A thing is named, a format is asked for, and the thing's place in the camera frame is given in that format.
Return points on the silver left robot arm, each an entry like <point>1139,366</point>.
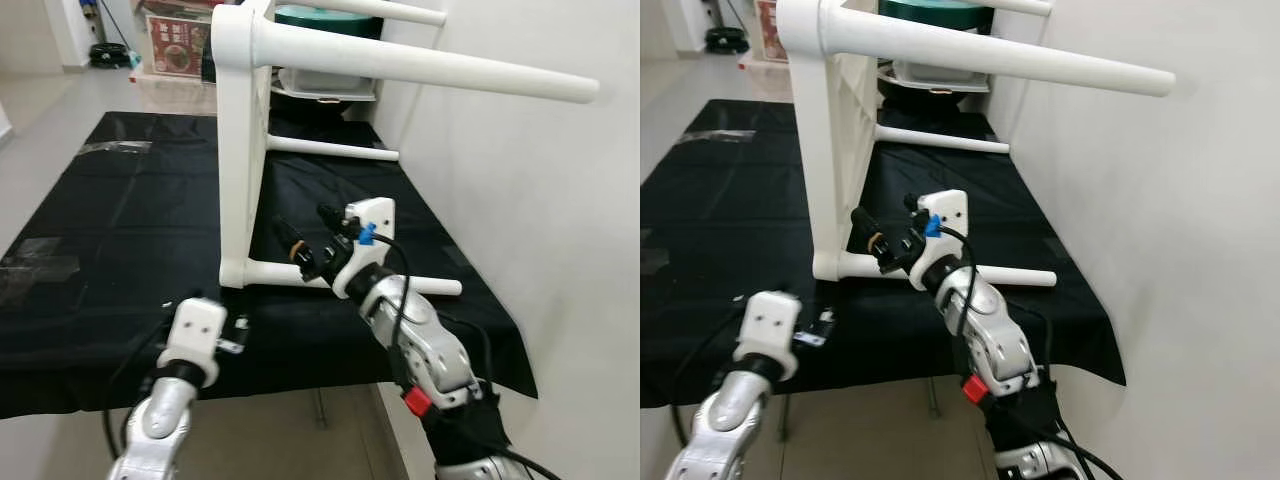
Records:
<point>725,420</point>
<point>155,425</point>

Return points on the tan rubber band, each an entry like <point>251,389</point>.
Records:
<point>298,252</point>
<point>875,241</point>

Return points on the clear plastic storage container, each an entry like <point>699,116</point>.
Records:
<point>940,75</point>
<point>330,85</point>

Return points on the black tablecloth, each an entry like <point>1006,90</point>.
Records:
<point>130,220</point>
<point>730,220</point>

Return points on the clear tape patch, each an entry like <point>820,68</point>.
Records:
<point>652,260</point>
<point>40,268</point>

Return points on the clear tape strip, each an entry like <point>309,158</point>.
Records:
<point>115,147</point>
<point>715,137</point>

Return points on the green lidded pot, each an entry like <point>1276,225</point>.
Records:
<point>310,15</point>
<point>930,12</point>

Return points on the red printed carton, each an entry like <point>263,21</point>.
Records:
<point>768,30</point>
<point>178,45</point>

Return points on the orange lidded storage box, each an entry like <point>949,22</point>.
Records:
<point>175,5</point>

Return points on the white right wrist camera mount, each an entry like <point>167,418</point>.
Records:
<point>372,215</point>
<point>945,208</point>

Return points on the grey metal table frame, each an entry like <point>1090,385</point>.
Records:
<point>322,410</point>
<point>932,398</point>

